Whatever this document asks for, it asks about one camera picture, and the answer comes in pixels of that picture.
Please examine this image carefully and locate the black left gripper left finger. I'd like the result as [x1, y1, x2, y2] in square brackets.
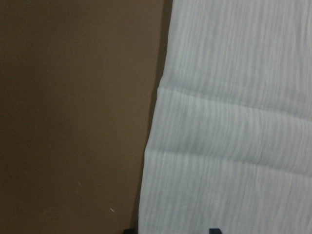
[123, 229, 137, 234]

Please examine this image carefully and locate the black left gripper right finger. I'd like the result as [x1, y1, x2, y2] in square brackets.
[209, 228, 221, 234]

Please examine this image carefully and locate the light blue button shirt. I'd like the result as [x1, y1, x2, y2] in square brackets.
[138, 0, 312, 234]

